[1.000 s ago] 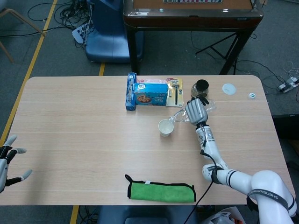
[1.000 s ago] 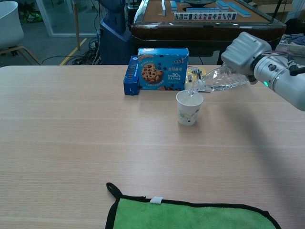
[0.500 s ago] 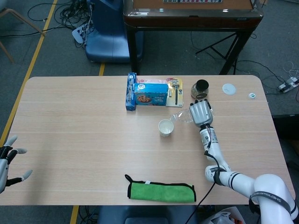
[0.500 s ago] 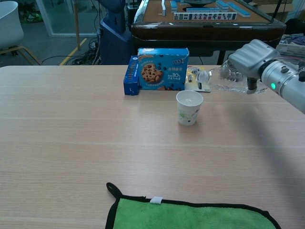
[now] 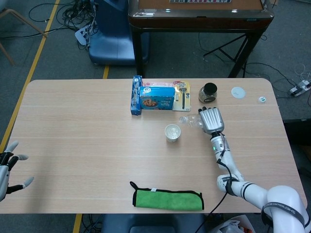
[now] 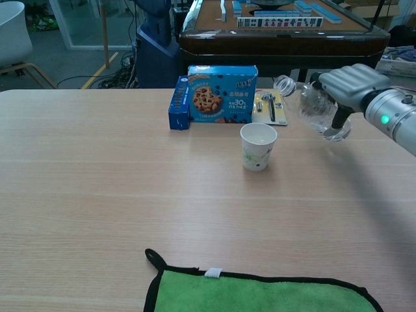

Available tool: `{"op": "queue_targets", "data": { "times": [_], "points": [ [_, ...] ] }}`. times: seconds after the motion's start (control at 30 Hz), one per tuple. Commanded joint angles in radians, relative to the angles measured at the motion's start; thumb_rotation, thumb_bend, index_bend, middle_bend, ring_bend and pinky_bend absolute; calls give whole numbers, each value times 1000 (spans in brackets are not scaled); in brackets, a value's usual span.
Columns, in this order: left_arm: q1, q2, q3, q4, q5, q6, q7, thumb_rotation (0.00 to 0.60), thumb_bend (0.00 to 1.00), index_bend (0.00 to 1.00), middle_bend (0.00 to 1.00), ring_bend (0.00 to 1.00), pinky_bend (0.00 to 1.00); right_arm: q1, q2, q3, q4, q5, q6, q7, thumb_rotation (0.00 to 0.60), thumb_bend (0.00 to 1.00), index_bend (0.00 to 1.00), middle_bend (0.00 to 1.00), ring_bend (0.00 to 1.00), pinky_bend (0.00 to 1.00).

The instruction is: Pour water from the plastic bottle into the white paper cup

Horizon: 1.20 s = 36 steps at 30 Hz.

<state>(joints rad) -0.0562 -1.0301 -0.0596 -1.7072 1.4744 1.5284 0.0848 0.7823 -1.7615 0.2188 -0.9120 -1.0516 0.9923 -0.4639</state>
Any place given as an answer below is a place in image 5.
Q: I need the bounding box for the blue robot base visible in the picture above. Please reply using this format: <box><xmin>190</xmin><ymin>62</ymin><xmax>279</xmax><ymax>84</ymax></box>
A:
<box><xmin>88</xmin><ymin>0</ymin><xmax>149</xmax><ymax>67</ymax></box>

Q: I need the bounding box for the white round table grommet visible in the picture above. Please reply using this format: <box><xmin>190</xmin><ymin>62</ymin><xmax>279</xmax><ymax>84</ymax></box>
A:
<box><xmin>231</xmin><ymin>87</ymin><xmax>246</xmax><ymax>100</ymax></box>

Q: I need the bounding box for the blue cookie box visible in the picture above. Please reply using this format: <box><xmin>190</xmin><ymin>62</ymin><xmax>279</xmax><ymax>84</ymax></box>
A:
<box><xmin>139</xmin><ymin>86</ymin><xmax>176</xmax><ymax>110</ymax></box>

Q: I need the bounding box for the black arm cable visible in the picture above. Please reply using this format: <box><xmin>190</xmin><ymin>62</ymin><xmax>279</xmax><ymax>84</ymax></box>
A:
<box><xmin>194</xmin><ymin>134</ymin><xmax>243</xmax><ymax>233</ymax></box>

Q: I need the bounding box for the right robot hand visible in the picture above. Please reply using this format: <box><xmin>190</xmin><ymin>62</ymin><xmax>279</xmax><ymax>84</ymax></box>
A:
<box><xmin>198</xmin><ymin>106</ymin><xmax>225</xmax><ymax>134</ymax></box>

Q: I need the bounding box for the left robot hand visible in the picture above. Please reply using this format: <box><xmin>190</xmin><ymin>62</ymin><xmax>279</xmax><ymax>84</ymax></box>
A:
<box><xmin>0</xmin><ymin>140</ymin><xmax>35</xmax><ymax>202</ymax></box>

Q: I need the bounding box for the wooden chair frame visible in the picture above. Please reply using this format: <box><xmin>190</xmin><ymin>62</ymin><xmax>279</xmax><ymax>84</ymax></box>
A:
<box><xmin>0</xmin><ymin>8</ymin><xmax>48</xmax><ymax>67</ymax></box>

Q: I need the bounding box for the grey floor power strip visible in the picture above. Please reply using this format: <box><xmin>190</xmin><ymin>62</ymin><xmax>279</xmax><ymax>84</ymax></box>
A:
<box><xmin>288</xmin><ymin>81</ymin><xmax>311</xmax><ymax>97</ymax></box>

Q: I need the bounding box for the white paper cup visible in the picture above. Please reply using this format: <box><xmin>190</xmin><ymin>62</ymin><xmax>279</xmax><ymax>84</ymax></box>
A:
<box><xmin>164</xmin><ymin>124</ymin><xmax>182</xmax><ymax>143</ymax></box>

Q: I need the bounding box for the pink packet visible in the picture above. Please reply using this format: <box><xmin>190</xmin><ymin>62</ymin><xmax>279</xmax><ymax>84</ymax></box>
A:
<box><xmin>142</xmin><ymin>81</ymin><xmax>175</xmax><ymax>88</ymax></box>

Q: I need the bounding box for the dark wooden mahjong table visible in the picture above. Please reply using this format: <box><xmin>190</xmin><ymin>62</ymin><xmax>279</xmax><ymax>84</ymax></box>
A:
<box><xmin>128</xmin><ymin>0</ymin><xmax>275</xmax><ymax>78</ymax></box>

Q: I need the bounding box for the white floor power strip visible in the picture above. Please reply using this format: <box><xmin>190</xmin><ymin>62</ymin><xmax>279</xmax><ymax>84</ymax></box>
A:
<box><xmin>74</xmin><ymin>24</ymin><xmax>93</xmax><ymax>46</ymax></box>

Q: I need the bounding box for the narrow dark blue box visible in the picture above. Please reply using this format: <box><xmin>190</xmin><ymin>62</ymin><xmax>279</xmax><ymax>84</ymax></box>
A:
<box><xmin>130</xmin><ymin>75</ymin><xmax>143</xmax><ymax>116</ymax></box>

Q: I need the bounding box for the yellow razor blister pack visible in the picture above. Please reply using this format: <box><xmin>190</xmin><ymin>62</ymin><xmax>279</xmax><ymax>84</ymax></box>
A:
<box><xmin>172</xmin><ymin>81</ymin><xmax>191</xmax><ymax>113</ymax></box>

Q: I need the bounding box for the glass jar with black lid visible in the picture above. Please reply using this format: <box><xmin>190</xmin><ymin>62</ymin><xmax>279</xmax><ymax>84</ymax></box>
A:
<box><xmin>198</xmin><ymin>83</ymin><xmax>218</xmax><ymax>103</ymax></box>

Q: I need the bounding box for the transparent plastic water bottle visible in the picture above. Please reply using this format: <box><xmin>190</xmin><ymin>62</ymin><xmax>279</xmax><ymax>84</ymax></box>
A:
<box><xmin>179</xmin><ymin>113</ymin><xmax>205</xmax><ymax>129</ymax></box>

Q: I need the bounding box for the white plastic bag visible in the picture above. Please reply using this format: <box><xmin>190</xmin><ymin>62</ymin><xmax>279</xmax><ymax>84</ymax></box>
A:
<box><xmin>211</xmin><ymin>216</ymin><xmax>256</xmax><ymax>233</ymax></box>

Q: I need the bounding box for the bundle of floor cables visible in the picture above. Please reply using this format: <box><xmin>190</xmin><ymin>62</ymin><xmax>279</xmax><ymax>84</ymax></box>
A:
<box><xmin>29</xmin><ymin>0</ymin><xmax>98</xmax><ymax>49</ymax></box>

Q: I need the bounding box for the green microfiber cloth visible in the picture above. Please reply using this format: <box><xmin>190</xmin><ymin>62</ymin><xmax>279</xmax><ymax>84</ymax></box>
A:
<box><xmin>129</xmin><ymin>181</ymin><xmax>205</xmax><ymax>211</ymax></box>

